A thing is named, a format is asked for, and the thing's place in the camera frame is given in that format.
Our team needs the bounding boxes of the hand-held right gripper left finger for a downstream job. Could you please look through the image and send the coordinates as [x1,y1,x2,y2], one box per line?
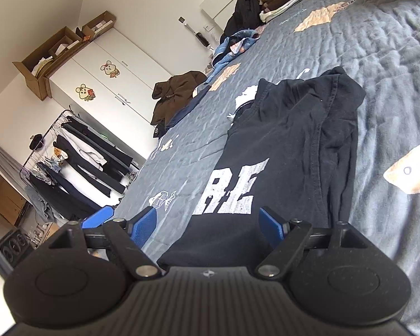
[45,205,162,281]

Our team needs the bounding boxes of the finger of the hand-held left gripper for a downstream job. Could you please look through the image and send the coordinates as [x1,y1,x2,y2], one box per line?
[81,205,115,232]

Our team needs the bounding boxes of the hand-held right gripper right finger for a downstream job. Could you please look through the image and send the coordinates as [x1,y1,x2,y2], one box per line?
[255,206,370,281]

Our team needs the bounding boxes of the black printed t-shirt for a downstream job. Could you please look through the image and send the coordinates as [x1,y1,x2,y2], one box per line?
[157,66,367,271]

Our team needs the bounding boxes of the clothes rack with hanging clothes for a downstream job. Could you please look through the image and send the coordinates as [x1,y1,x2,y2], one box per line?
[21,110,141,225]

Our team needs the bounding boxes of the blue patterned clothes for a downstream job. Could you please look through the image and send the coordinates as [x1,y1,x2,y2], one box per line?
[210,28,264,78]

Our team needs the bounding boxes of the wooden cabinet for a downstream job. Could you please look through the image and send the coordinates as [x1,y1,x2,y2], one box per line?
[0,161,33,229]

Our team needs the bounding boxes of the cartoon mouse sticker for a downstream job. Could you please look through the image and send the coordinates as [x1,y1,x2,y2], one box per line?
[100,60,121,78]
[75,84,96,103]

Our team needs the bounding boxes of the navy blue garment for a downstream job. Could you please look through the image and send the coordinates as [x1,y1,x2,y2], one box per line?
[164,84,215,131]

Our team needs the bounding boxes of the brown jacket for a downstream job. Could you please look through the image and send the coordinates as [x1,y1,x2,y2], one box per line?
[150,71,208,127]

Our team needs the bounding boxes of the white wardrobe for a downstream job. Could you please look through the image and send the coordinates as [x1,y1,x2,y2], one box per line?
[47,28,174,141]

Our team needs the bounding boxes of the large cardboard box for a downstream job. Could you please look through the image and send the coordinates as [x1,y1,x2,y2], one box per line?
[12,26,83,102]

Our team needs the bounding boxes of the grey printed bedspread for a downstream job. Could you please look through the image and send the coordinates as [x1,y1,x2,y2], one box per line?
[115,0,420,330]

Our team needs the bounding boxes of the small cardboard box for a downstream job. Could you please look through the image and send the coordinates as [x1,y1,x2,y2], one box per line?
[75,10,117,43]

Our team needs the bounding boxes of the black jacket pile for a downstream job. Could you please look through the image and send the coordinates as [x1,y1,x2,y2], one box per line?
[223,0,281,45]

